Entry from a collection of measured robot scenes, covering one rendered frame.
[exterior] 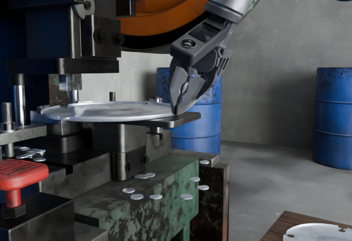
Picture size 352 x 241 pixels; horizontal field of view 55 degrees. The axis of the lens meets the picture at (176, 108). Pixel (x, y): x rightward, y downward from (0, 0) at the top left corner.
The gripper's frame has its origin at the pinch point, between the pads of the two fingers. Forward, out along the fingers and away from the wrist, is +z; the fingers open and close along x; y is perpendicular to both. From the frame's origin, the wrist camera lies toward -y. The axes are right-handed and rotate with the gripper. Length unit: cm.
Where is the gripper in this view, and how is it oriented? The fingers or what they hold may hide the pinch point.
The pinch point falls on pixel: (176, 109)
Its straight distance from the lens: 64.5
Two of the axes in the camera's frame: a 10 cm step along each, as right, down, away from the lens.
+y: 4.2, -1.1, 9.0
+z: -3.9, 8.8, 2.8
